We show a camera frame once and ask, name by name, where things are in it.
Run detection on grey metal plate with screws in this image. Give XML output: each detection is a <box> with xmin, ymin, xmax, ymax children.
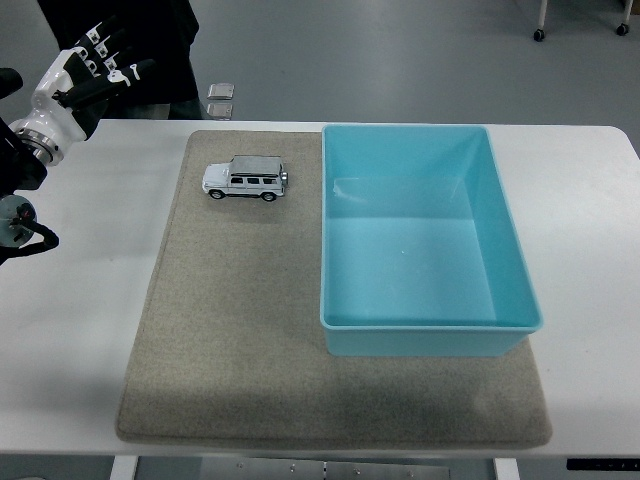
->
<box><xmin>199</xmin><ymin>457</ymin><xmax>451</xmax><ymax>480</ymax></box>

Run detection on beige felt mat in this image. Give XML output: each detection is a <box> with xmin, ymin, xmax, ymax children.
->
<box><xmin>114</xmin><ymin>129</ymin><xmax>554</xmax><ymax>445</ymax></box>

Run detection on white toy car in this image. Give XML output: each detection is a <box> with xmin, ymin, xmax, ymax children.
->
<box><xmin>201</xmin><ymin>154</ymin><xmax>291</xmax><ymax>204</ymax></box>

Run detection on black table control panel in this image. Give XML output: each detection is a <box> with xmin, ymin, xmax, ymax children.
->
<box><xmin>566</xmin><ymin>458</ymin><xmax>640</xmax><ymax>472</ymax></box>

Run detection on white table leg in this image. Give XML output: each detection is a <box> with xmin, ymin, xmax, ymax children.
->
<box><xmin>492</xmin><ymin>457</ymin><xmax>521</xmax><ymax>480</ymax></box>
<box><xmin>109</xmin><ymin>456</ymin><xmax>139</xmax><ymax>480</ymax></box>

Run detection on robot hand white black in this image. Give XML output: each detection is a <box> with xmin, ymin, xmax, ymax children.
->
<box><xmin>12</xmin><ymin>14</ymin><xmax>158</xmax><ymax>144</ymax></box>

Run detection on blue plastic box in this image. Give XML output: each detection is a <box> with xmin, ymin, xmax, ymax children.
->
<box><xmin>318</xmin><ymin>123</ymin><xmax>545</xmax><ymax>358</ymax></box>

